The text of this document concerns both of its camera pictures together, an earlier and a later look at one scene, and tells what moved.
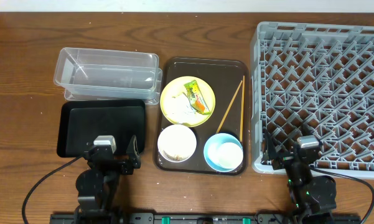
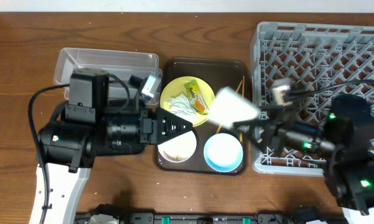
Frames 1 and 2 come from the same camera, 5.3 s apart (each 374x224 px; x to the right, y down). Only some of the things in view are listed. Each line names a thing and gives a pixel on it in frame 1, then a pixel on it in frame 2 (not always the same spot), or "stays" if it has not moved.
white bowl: x=177 y=143 stays
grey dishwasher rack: x=323 y=79 stays
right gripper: x=286 y=159 -> x=269 y=133
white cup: x=229 y=155 -> x=229 y=107
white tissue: x=180 y=109 stays
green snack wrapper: x=196 y=98 stays
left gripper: x=112 y=162 -> x=147 y=126
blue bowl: x=223 y=152 stays
